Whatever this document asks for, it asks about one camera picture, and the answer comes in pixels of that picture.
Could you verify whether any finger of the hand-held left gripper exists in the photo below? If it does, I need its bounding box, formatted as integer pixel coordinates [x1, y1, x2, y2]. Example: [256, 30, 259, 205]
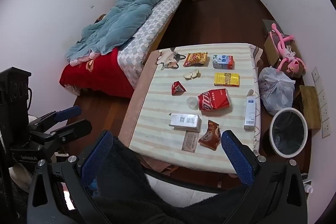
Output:
[28, 105, 82, 130]
[49, 119, 93, 142]

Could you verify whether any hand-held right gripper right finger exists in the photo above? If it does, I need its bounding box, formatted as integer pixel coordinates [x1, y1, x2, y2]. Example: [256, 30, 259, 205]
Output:
[221, 130, 308, 224]

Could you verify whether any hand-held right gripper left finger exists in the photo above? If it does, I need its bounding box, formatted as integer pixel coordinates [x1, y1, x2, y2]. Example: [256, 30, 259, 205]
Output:
[26, 130, 114, 224]

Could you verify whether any white round trash bin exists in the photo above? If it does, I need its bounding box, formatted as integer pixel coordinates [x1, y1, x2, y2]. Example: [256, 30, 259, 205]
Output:
[269, 107, 308, 159]

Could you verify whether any crushed red soda can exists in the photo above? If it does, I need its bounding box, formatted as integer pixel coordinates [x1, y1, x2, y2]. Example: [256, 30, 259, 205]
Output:
[197, 88, 231, 111]

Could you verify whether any small red wrapper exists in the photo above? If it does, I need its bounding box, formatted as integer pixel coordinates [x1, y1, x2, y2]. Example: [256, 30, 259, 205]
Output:
[171, 80, 187, 96]

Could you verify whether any blue and white milk carton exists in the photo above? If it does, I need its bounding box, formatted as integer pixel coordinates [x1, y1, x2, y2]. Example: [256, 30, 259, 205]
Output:
[212, 54, 235, 69]

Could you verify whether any brown snack wrapper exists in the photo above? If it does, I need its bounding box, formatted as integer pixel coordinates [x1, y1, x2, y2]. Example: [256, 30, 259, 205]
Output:
[198, 120, 222, 150]

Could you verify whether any tall white box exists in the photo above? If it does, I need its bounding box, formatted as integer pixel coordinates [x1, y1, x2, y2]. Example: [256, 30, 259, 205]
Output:
[244, 89, 256, 130]

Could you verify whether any brown card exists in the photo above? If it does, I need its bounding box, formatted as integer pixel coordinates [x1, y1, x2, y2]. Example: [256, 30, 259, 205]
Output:
[182, 130, 200, 152]

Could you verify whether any red blanket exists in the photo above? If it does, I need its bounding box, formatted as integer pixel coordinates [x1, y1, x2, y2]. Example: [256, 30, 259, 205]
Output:
[59, 49, 135, 98]

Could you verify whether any white cardboard box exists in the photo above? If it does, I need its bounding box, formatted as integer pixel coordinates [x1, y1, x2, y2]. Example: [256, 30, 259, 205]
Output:
[169, 113, 202, 130]

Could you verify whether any clear plastic cup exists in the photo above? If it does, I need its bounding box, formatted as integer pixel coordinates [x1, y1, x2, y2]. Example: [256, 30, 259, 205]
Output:
[186, 97, 200, 110]

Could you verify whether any white plastic bag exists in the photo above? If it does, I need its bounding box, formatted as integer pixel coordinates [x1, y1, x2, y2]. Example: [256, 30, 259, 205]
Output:
[258, 67, 296, 116]

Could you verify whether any yellow box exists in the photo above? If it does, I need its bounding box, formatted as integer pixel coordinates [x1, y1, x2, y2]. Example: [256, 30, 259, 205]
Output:
[214, 72, 240, 87]

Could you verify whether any wooden stool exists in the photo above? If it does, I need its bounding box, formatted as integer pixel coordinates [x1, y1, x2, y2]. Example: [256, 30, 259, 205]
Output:
[299, 85, 322, 130]

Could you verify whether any light blue quilt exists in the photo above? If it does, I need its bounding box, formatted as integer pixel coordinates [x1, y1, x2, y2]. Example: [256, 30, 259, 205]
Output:
[65, 0, 187, 62]

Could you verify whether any orange snack packet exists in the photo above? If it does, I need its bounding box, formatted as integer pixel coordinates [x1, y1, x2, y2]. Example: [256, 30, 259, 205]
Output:
[183, 51, 209, 67]

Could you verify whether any pink plush toy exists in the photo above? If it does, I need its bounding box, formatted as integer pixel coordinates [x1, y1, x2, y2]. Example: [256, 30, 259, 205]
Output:
[270, 23, 307, 73]

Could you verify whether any brown cardboard box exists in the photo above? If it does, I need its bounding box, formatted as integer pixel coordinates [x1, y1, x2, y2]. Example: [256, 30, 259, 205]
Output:
[262, 19, 306, 77]

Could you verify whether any wooden bed with checkered sheet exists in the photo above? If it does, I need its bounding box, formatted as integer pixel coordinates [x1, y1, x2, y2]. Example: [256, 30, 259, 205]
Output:
[59, 0, 197, 98]

